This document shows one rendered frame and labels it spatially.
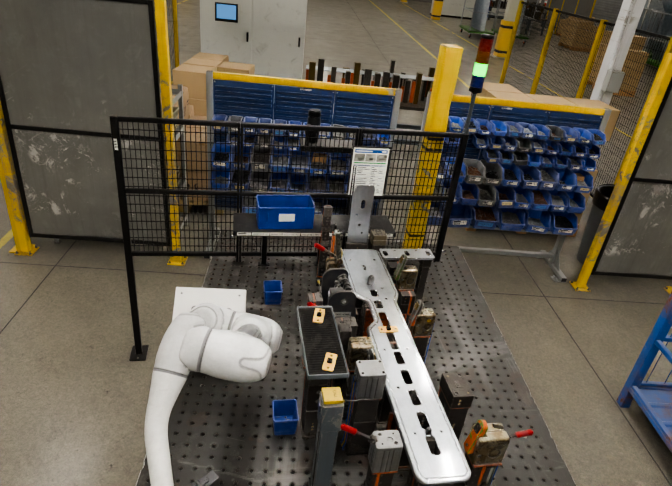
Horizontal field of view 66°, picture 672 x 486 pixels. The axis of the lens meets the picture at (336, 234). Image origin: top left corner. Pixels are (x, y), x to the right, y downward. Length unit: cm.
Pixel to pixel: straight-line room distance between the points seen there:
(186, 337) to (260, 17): 731
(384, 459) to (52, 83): 334
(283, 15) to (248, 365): 735
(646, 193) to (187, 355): 400
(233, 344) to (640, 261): 418
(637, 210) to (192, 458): 391
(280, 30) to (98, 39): 493
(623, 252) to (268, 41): 593
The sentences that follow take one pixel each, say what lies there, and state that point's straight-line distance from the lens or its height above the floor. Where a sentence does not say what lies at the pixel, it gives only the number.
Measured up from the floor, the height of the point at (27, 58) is 154.
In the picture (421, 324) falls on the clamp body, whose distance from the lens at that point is 229.
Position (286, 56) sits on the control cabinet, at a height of 87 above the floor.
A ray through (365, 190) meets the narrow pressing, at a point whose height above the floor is 131.
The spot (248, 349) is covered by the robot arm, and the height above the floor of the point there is 133.
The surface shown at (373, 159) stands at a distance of 291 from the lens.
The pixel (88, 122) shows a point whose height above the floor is 113.
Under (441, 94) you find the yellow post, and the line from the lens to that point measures 295.
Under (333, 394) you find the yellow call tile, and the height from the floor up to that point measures 116.
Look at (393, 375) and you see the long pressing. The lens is 201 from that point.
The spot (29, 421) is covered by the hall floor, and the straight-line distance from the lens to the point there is 336.
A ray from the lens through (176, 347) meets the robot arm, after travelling 157.
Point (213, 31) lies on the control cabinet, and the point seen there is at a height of 113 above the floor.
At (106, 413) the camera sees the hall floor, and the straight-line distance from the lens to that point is 328.
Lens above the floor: 236
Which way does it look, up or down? 29 degrees down
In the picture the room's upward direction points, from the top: 7 degrees clockwise
